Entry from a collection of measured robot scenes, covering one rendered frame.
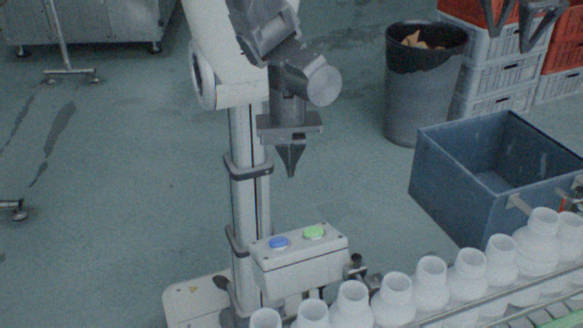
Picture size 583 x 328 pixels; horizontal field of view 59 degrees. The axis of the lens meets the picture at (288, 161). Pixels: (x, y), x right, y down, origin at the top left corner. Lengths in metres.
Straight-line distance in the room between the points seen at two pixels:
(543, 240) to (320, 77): 0.39
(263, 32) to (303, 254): 0.33
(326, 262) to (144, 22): 3.61
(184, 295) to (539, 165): 1.21
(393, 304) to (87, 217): 2.18
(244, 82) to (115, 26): 3.28
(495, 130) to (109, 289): 1.62
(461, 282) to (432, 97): 2.22
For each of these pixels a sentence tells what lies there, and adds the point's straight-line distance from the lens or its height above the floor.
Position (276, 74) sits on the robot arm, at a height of 1.35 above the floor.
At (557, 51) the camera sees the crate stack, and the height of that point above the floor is 0.38.
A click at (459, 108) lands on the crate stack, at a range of 3.29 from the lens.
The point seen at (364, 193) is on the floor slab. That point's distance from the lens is 2.72.
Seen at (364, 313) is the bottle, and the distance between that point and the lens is 0.70.
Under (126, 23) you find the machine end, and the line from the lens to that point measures 4.29.
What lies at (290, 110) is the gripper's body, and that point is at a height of 1.29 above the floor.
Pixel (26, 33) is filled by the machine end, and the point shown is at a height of 0.22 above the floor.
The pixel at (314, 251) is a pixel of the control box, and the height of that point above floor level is 1.12.
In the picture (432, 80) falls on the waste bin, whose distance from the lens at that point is 2.87.
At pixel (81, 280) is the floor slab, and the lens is 2.42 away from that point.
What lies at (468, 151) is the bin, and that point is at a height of 0.83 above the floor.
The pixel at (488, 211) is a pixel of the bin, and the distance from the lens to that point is 1.28.
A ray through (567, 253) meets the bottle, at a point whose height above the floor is 1.12.
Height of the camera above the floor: 1.67
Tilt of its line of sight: 35 degrees down
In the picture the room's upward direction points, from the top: straight up
